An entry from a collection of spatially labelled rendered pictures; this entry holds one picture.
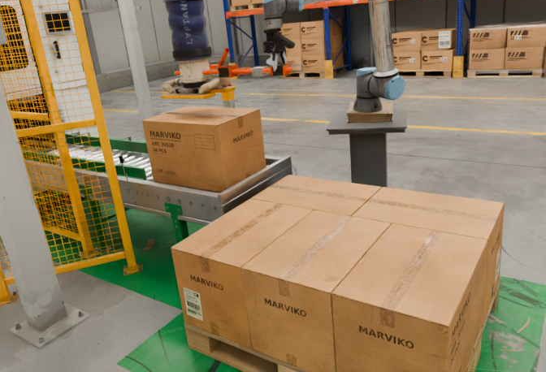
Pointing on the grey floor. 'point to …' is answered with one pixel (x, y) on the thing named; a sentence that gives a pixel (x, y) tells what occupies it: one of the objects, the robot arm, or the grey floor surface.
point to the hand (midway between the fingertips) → (280, 68)
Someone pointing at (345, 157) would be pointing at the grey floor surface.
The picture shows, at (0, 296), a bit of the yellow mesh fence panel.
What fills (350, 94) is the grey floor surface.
